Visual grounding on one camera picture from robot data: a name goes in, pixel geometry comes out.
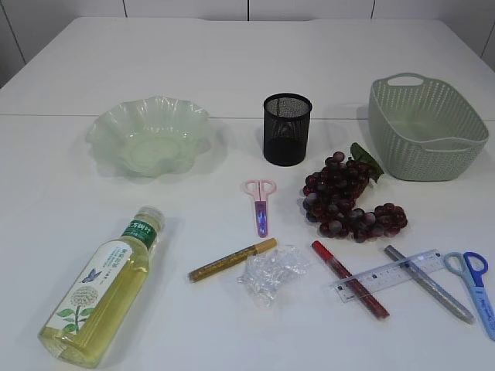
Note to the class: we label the jasmine tea bottle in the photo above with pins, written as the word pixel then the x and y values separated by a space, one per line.
pixel 85 322

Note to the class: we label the small pink scissors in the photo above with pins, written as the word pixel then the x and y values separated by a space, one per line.
pixel 260 190

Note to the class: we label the red marker pen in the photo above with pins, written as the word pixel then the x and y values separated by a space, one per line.
pixel 365 297

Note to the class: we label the gold glitter marker pen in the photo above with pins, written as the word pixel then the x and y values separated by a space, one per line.
pixel 231 260

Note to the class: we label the blue scissors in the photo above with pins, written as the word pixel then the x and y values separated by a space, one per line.
pixel 471 267

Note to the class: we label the green woven plastic basket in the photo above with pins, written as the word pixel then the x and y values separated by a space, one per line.
pixel 425 132

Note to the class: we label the black mesh pen holder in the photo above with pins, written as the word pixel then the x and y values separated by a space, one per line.
pixel 286 128

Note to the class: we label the dark red grape bunch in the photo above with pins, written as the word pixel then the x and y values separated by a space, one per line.
pixel 331 194

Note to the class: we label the clear plastic ruler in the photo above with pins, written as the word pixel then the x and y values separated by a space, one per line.
pixel 386 276

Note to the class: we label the light green wavy plate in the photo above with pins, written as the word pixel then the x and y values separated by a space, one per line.
pixel 150 137

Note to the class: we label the silver glitter marker pen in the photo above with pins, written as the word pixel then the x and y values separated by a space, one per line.
pixel 442 296

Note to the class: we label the clear plastic sheet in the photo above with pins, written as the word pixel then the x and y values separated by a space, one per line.
pixel 266 274

